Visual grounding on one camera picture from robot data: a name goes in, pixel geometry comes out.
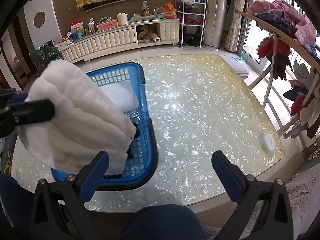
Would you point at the red and white snack bag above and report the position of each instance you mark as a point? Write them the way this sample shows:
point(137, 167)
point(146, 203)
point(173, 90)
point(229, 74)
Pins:
point(77, 27)

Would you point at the person's leg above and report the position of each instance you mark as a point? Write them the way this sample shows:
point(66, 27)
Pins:
point(162, 222)
point(12, 200)

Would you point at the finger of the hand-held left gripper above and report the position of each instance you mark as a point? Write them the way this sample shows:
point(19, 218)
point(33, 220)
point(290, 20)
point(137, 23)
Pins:
point(32, 111)
point(12, 97)

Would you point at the teal flat mop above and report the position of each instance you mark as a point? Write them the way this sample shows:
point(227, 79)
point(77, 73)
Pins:
point(241, 60)

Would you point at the orange bag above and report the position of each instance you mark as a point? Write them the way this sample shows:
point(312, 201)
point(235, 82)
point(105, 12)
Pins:
point(170, 10)

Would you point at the person's left leg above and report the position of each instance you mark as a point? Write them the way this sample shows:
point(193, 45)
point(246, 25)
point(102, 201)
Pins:
point(12, 200)

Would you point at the cream tufted television cabinet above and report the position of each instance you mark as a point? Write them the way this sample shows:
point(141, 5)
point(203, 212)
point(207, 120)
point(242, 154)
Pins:
point(112, 41)

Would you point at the dark wooden doorway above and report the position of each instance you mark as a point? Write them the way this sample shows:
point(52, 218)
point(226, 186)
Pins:
point(10, 67)

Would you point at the white paper roll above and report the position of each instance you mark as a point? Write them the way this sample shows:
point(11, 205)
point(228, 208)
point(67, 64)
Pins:
point(156, 39)

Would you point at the black plush toy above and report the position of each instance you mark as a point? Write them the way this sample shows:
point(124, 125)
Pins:
point(136, 132)

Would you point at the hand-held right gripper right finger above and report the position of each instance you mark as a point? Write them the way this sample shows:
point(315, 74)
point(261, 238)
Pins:
point(227, 177)

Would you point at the cream cylindrical container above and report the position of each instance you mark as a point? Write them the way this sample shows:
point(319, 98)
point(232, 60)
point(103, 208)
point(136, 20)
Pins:
point(122, 18)

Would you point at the white quilted cloth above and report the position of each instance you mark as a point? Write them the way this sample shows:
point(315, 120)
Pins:
point(75, 117)

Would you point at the standing air conditioner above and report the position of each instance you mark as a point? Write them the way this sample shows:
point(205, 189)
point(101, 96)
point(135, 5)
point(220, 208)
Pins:
point(215, 12)

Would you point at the white metal rack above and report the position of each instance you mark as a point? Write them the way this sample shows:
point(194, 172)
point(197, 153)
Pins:
point(191, 17)

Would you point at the person's right leg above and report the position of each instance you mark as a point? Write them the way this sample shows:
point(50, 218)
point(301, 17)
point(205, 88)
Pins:
point(162, 222)

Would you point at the green plastic bag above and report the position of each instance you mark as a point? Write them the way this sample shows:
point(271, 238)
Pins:
point(46, 55)

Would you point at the blue plastic basket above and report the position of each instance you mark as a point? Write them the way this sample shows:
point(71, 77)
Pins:
point(147, 140)

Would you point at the clothes drying rack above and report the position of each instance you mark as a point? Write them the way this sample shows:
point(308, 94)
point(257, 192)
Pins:
point(287, 12)

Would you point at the thick white towel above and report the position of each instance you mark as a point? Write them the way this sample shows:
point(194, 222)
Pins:
point(120, 97)

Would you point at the patterned beige curtain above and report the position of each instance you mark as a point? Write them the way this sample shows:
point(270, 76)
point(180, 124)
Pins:
point(237, 15)

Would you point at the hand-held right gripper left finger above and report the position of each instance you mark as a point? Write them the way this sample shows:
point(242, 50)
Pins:
point(95, 177)

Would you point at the white round disc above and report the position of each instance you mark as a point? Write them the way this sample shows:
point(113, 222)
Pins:
point(268, 142)

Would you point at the pink storage box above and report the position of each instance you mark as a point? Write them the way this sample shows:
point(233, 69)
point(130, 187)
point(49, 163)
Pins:
point(107, 25)

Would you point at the black television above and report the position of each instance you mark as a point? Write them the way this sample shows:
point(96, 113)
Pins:
point(117, 2)

